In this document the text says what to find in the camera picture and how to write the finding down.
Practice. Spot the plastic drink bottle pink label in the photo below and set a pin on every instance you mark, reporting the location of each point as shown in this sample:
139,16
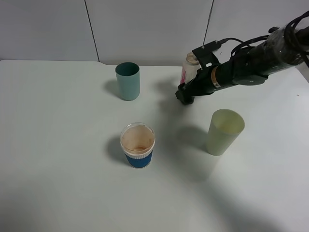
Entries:
189,68

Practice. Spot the pale green plastic cup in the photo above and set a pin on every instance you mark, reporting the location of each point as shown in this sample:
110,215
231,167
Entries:
225,126

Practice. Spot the teal plastic cup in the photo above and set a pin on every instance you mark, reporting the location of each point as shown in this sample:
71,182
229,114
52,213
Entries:
128,79

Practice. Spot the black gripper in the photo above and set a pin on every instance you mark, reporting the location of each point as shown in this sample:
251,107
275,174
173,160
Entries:
212,77

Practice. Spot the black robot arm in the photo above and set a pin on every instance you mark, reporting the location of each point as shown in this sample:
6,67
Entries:
251,62

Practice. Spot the wrist camera with black bracket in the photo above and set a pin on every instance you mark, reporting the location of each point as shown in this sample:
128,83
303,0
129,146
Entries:
205,54

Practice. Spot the clear cup blue sleeve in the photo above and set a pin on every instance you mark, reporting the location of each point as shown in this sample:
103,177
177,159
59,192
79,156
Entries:
137,141

